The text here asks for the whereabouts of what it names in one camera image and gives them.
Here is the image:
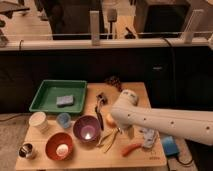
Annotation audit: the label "blue sponge in tray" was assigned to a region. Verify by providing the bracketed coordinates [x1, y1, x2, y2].
[56, 95, 74, 107]

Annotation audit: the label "metal fork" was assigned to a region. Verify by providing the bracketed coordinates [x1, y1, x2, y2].
[116, 127, 122, 134]

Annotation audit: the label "purple bowl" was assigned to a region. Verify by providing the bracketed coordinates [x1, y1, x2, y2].
[73, 115, 101, 142]

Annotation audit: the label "white paper cup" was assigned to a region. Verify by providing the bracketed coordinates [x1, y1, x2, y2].
[29, 112, 48, 132]

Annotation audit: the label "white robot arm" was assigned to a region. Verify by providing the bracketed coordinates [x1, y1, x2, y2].
[111, 89, 213, 146]

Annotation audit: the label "white horizontal rail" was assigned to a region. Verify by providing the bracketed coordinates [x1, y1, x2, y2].
[0, 37, 210, 51]

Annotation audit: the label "green plastic tray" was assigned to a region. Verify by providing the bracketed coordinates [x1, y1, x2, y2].
[29, 80, 87, 115]

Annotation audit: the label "black handled kitchen tool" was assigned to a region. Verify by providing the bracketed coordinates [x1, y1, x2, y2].
[95, 93, 108, 130]

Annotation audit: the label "red bowl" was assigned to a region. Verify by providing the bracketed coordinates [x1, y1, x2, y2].
[45, 132, 73, 161]

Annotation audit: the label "orange yellow ball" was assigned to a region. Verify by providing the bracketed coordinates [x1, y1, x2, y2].
[106, 114, 116, 127]

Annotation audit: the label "light blue cloth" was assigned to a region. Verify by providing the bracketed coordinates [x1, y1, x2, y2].
[140, 128, 157, 149]

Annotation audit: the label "dark grape bunch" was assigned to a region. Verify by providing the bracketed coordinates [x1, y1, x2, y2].
[105, 76, 122, 92]

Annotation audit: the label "blue small cup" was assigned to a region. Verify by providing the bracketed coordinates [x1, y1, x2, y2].
[56, 113, 71, 129]

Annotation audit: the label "small metal cup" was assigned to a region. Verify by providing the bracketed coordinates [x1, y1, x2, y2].
[18, 143, 36, 159]

